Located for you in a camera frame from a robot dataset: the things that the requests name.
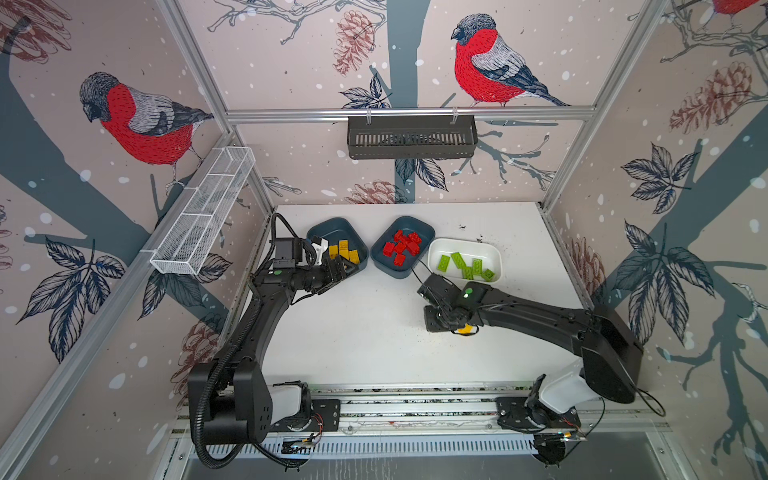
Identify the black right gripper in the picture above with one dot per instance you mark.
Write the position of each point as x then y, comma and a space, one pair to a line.
429, 322

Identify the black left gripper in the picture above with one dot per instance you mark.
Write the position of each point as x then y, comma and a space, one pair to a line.
332, 277

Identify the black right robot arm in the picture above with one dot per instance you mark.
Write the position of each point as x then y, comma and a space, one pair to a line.
608, 353

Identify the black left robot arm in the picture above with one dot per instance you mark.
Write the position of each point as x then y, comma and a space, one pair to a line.
230, 403

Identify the white plastic bin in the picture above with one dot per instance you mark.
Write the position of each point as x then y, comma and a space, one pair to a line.
465, 260

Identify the middle dark teal bin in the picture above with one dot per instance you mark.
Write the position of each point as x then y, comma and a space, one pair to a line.
407, 224

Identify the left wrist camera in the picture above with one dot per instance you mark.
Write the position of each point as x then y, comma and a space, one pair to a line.
320, 247

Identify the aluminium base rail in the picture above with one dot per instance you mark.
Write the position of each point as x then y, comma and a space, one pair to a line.
453, 408

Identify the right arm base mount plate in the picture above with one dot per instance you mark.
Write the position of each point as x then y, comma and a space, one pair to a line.
524, 416

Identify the black hanging wire basket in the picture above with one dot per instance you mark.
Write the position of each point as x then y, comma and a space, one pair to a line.
411, 137

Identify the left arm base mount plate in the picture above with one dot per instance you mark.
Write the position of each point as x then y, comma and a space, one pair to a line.
324, 417

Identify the white mesh wire shelf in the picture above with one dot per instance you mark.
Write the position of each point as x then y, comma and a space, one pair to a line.
189, 241

